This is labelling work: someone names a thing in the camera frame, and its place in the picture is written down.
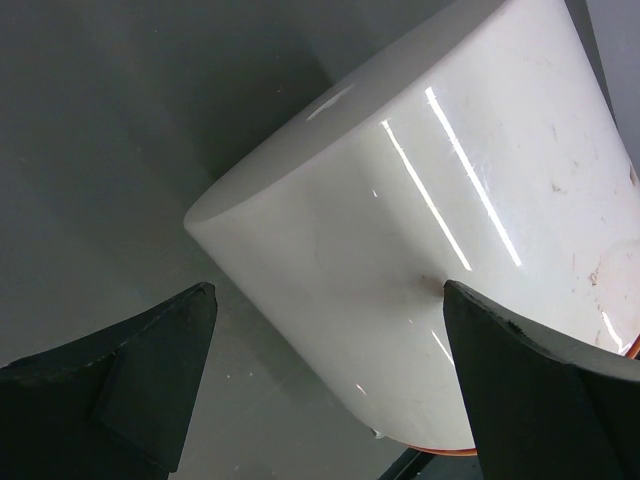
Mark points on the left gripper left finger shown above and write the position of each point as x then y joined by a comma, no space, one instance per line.
115,404

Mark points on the white drawer organizer shell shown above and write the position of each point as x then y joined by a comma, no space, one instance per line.
478,148

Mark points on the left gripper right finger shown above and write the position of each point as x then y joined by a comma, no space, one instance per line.
540,404

